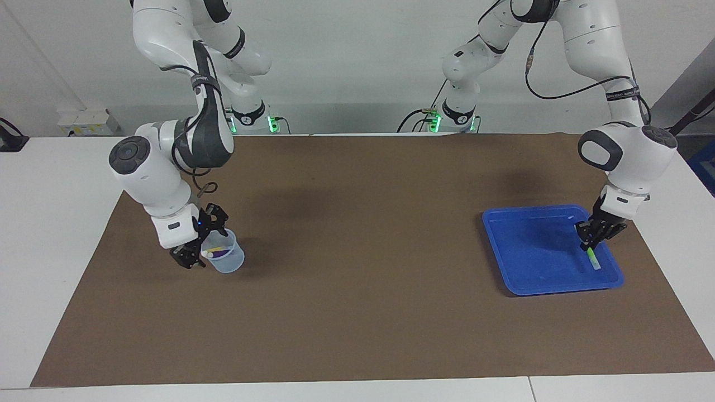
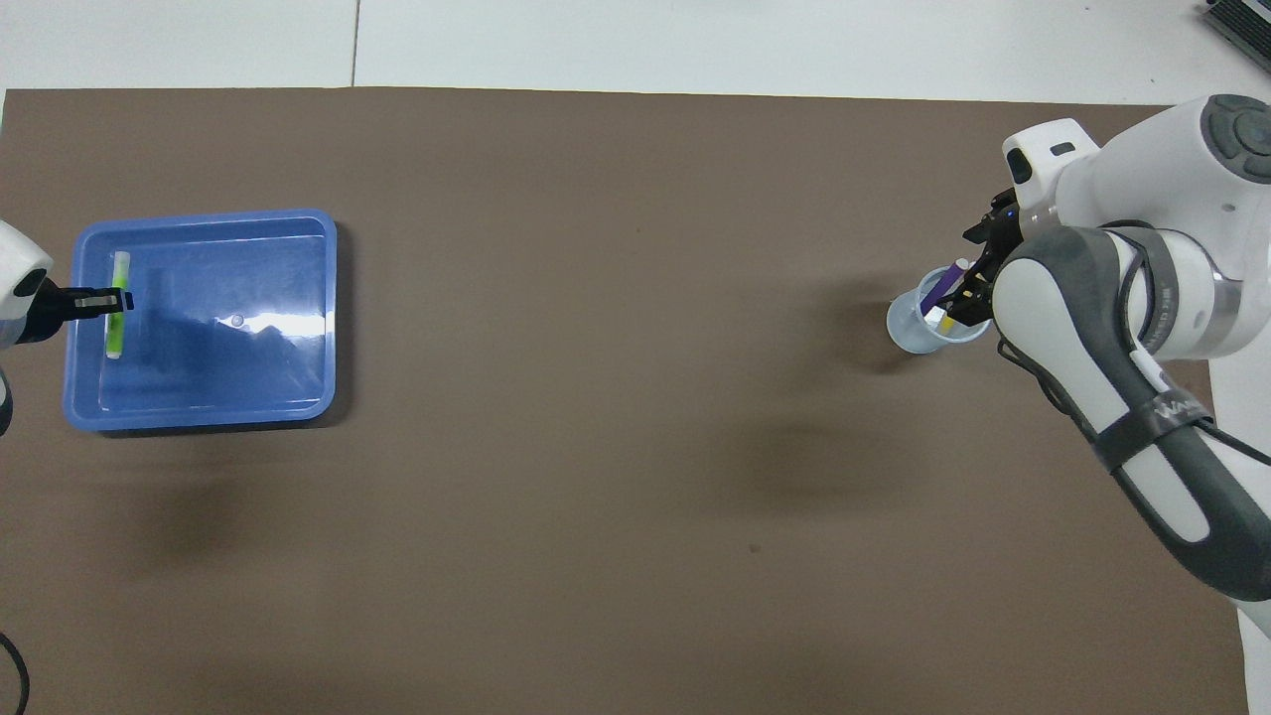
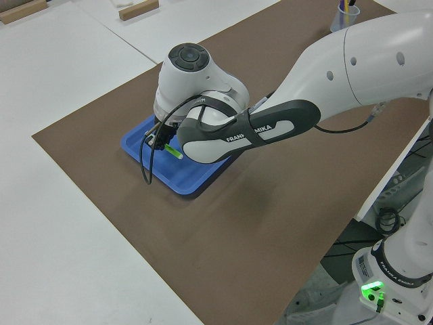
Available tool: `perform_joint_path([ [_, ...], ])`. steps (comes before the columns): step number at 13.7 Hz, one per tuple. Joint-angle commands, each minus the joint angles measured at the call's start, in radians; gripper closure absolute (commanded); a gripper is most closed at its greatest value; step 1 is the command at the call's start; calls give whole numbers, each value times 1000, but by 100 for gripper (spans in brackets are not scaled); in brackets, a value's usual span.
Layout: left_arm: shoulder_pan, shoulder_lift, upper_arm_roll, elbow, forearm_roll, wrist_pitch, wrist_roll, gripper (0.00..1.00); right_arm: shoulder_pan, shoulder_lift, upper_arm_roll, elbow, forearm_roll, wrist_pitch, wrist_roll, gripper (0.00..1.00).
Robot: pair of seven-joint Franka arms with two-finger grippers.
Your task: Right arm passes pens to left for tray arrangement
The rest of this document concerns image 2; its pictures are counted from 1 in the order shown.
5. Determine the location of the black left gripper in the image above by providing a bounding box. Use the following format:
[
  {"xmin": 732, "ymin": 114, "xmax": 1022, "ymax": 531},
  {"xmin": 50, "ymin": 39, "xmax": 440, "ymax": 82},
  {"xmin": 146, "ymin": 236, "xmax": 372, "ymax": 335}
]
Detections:
[{"xmin": 15, "ymin": 283, "xmax": 137, "ymax": 346}]

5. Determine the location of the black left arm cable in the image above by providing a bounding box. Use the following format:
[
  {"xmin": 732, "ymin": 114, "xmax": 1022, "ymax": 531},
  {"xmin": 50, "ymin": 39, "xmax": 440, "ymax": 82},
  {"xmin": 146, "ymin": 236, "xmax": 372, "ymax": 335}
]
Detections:
[{"xmin": 0, "ymin": 631, "xmax": 31, "ymax": 715}]

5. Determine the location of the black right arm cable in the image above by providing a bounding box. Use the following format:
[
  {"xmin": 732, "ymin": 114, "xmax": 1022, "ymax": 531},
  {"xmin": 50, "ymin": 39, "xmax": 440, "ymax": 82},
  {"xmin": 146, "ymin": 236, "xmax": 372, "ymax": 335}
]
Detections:
[{"xmin": 995, "ymin": 336, "xmax": 1105, "ymax": 440}]

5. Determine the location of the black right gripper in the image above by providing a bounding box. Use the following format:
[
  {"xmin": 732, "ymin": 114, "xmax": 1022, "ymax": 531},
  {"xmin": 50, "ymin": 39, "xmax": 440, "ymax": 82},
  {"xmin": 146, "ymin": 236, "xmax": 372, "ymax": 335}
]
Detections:
[{"xmin": 948, "ymin": 187, "xmax": 1026, "ymax": 334}]

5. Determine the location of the green pen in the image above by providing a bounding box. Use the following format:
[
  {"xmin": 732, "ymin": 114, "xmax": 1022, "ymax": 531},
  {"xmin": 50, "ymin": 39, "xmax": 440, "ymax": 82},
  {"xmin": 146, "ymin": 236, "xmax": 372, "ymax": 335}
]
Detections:
[{"xmin": 104, "ymin": 251, "xmax": 134, "ymax": 360}]

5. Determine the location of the translucent plastic cup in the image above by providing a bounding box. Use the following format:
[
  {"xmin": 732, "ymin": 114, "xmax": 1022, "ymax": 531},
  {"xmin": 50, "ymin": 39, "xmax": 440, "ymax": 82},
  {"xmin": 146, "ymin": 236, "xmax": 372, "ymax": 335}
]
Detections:
[{"xmin": 887, "ymin": 266, "xmax": 994, "ymax": 356}]

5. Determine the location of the brown table mat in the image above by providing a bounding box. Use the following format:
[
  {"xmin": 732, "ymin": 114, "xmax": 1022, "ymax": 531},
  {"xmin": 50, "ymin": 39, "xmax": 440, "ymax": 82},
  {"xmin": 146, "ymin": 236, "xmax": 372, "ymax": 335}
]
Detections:
[{"xmin": 0, "ymin": 87, "xmax": 1250, "ymax": 715}]

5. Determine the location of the grey ribbed device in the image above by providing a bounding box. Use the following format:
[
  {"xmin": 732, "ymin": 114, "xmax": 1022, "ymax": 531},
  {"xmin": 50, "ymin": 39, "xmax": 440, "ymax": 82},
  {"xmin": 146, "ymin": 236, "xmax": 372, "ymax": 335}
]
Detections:
[{"xmin": 1200, "ymin": 0, "xmax": 1271, "ymax": 72}]

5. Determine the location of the purple pen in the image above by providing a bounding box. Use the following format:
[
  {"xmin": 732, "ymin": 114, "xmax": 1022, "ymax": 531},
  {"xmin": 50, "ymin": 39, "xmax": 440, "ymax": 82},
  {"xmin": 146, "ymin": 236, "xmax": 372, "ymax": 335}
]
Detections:
[{"xmin": 918, "ymin": 258, "xmax": 970, "ymax": 321}]

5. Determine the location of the blue plastic tray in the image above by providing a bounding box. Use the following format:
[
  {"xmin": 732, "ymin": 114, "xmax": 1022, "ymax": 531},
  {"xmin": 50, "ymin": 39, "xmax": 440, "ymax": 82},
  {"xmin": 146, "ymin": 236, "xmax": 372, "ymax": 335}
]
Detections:
[{"xmin": 63, "ymin": 209, "xmax": 339, "ymax": 433}]

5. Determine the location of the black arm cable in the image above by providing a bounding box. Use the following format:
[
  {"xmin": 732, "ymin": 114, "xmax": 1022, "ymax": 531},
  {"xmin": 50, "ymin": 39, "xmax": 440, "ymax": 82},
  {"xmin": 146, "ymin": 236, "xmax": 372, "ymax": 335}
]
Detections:
[
  {"xmin": 995, "ymin": 336, "xmax": 1105, "ymax": 440},
  {"xmin": 0, "ymin": 631, "xmax": 31, "ymax": 715}
]

